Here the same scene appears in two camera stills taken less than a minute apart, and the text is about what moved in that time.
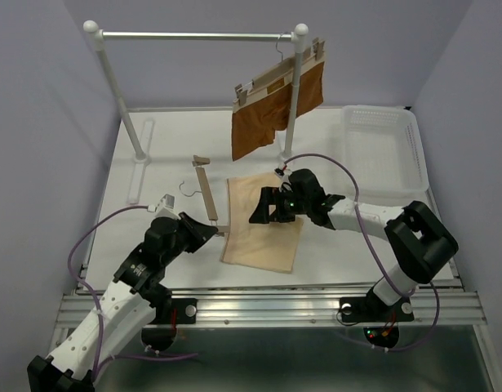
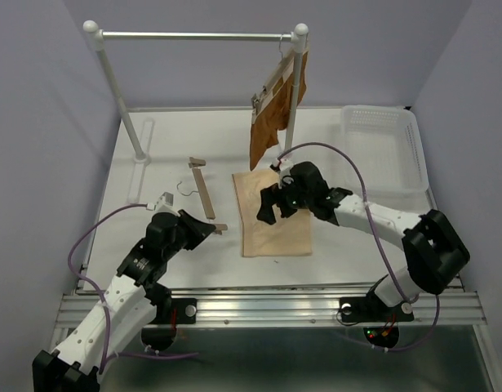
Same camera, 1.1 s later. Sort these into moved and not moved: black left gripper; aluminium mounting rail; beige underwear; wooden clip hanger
Moved: beige underwear
Not moved: aluminium mounting rail; wooden clip hanger; black left gripper
